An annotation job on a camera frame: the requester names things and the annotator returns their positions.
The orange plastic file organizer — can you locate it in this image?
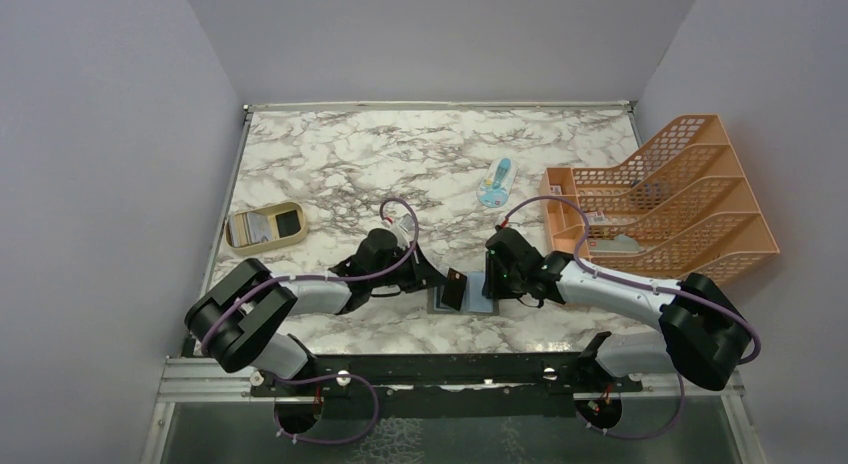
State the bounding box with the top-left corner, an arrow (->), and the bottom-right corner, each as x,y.
538,114 -> 779,286

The beige card tray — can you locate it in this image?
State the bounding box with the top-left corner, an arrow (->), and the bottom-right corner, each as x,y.
224,201 -> 308,256

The red white small box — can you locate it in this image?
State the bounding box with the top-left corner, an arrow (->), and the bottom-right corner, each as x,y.
586,211 -> 609,225

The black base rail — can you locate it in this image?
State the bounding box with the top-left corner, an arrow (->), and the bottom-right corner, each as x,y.
250,352 -> 643,420

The taupe leather card holder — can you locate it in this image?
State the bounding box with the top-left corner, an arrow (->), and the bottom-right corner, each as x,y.
427,271 -> 500,316

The stack of cards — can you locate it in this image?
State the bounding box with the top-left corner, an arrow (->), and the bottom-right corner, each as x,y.
227,211 -> 275,248

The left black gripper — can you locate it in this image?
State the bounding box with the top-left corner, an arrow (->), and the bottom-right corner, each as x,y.
370,241 -> 449,294

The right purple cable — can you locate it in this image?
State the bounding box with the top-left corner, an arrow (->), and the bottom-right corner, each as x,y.
498,194 -> 763,442

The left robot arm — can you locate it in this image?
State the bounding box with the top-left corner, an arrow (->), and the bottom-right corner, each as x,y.
184,229 -> 447,395

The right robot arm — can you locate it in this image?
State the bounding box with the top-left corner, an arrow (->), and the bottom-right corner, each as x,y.
483,227 -> 754,391

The black VIP credit card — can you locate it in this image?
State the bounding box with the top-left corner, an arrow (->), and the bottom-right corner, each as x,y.
439,268 -> 468,312

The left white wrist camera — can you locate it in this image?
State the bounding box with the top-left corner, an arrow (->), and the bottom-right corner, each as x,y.
388,223 -> 414,249

